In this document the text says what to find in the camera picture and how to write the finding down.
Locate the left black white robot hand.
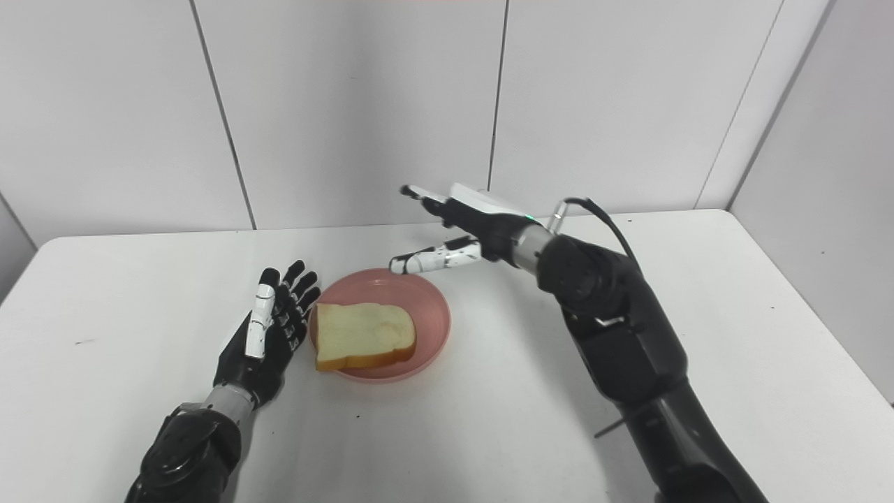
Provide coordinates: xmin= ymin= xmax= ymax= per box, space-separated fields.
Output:
xmin=213 ymin=260 xmax=322 ymax=409

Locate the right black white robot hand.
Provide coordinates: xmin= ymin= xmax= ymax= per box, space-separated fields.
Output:
xmin=389 ymin=183 xmax=542 ymax=275

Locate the slice of white bread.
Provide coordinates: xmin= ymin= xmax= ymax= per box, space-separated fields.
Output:
xmin=314 ymin=302 xmax=418 ymax=372

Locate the pink round plate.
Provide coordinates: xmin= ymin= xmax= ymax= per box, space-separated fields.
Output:
xmin=308 ymin=268 xmax=452 ymax=383

